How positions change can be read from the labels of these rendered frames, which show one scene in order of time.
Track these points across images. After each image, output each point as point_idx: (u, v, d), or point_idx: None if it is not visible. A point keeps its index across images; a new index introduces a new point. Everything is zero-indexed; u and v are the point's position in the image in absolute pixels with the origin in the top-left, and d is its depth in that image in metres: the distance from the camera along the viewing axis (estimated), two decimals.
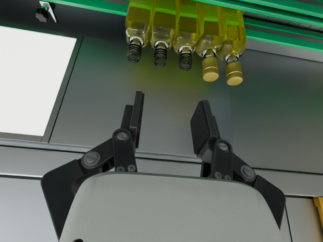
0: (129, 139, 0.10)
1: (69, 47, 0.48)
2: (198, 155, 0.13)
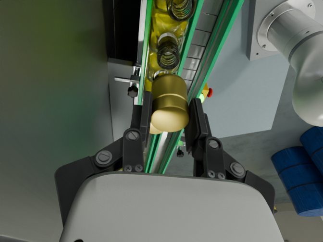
0: (139, 139, 0.10)
1: None
2: (190, 153, 0.13)
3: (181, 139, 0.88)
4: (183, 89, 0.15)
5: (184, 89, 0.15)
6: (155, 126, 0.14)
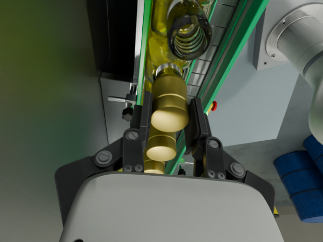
0: (139, 139, 0.10)
1: None
2: (190, 153, 0.13)
3: (183, 153, 0.82)
4: (183, 89, 0.15)
5: (184, 89, 0.15)
6: (155, 126, 0.14)
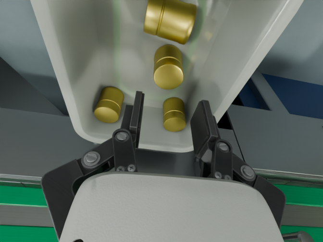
0: (129, 139, 0.10)
1: None
2: (198, 155, 0.13)
3: None
4: None
5: None
6: None
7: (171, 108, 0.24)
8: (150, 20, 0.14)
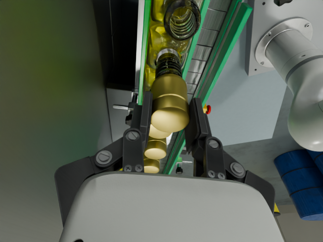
0: (139, 139, 0.10)
1: None
2: (190, 153, 0.13)
3: (181, 152, 0.88)
4: None
5: None
6: (149, 135, 0.21)
7: None
8: None
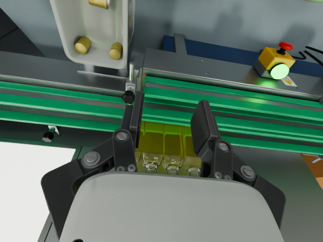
0: (129, 139, 0.10)
1: (68, 158, 0.53)
2: (198, 155, 0.13)
3: None
4: None
5: None
6: None
7: (113, 46, 0.48)
8: None
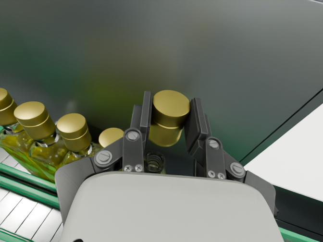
0: (139, 139, 0.10)
1: (250, 166, 0.37)
2: (190, 153, 0.13)
3: None
4: (80, 144, 0.22)
5: (80, 144, 0.22)
6: (69, 114, 0.22)
7: None
8: (171, 121, 0.13)
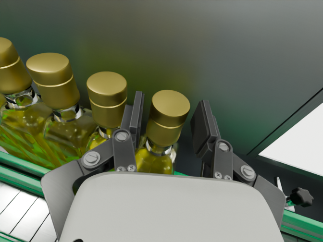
0: (129, 139, 0.10)
1: (275, 146, 0.30)
2: (198, 155, 0.13)
3: None
4: (62, 97, 0.16)
5: (62, 97, 0.16)
6: (47, 53, 0.15)
7: None
8: (170, 120, 0.13)
